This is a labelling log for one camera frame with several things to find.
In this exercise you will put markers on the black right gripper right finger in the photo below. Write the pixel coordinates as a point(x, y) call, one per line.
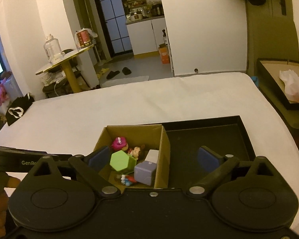
point(219, 169)

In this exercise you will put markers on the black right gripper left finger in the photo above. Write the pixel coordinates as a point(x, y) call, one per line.
point(73, 176)

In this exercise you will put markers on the blue smurf figurine with jar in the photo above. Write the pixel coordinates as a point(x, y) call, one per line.
point(127, 180)

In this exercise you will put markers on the green hexagonal box toy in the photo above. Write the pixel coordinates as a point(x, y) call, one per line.
point(122, 162)

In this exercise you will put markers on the pink-haired doll figurine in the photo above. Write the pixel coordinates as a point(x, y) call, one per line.
point(119, 144)

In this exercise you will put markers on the lavender white cube toy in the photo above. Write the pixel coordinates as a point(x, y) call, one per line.
point(144, 172)

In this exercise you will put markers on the brown cardboard box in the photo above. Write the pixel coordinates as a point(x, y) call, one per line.
point(152, 136)

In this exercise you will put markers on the white power adapter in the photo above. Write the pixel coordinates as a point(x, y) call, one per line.
point(152, 156)

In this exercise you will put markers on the black white bag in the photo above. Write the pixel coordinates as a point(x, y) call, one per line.
point(18, 108)

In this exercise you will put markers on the black shallow tray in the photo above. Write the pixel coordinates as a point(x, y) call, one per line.
point(224, 135)

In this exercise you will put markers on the brown-haired doll figurine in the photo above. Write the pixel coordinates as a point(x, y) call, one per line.
point(137, 152)

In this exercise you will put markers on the round gold side table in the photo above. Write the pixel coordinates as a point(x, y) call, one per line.
point(64, 62)

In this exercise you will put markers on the white plastic bag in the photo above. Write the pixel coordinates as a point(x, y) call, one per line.
point(291, 82)

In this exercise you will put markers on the black slipper left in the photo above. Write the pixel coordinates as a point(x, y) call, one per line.
point(112, 74)

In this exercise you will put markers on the black slipper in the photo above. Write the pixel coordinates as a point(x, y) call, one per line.
point(112, 74)
point(126, 71)

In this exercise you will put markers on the black framed box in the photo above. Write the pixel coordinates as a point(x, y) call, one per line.
point(269, 69)

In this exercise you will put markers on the clear glass jar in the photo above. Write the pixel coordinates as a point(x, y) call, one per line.
point(53, 49)

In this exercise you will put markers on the black slipper right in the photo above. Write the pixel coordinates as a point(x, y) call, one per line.
point(126, 71)

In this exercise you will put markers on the red tin can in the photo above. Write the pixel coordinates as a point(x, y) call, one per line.
point(82, 38)

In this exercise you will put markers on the orange cardboard box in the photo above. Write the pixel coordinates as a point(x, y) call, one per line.
point(164, 55)

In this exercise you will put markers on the white kitchen cabinet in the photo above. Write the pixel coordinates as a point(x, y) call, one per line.
point(146, 35)

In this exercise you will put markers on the dark glass panel door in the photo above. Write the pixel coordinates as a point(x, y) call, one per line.
point(113, 21)

